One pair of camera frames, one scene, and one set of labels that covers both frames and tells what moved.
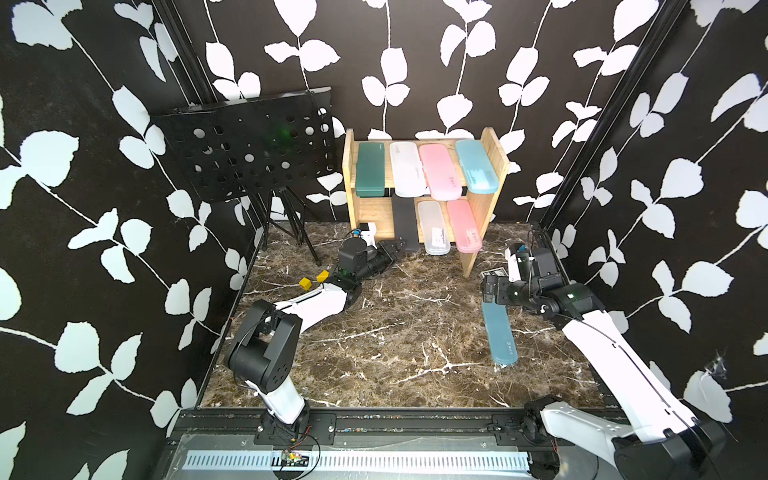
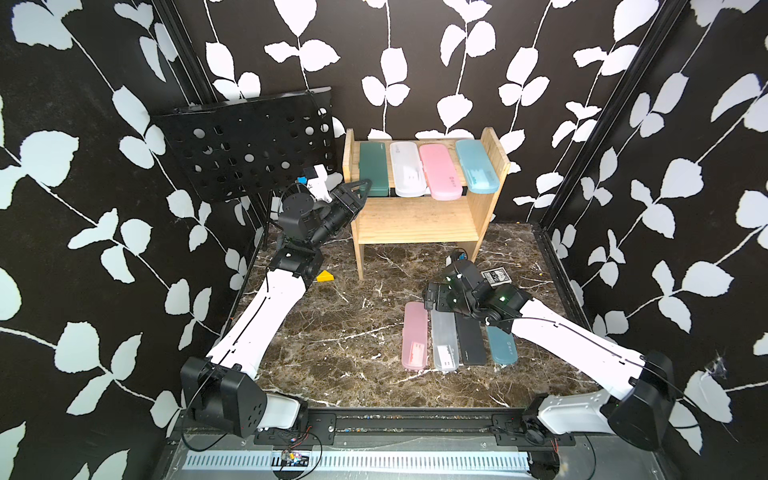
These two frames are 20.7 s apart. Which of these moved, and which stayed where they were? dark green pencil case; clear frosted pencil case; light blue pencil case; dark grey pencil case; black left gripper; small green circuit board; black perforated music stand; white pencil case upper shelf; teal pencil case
Moved: dark grey pencil case; clear frosted pencil case; black left gripper
Stayed: light blue pencil case; white pencil case upper shelf; black perforated music stand; small green circuit board; dark green pencil case; teal pencil case
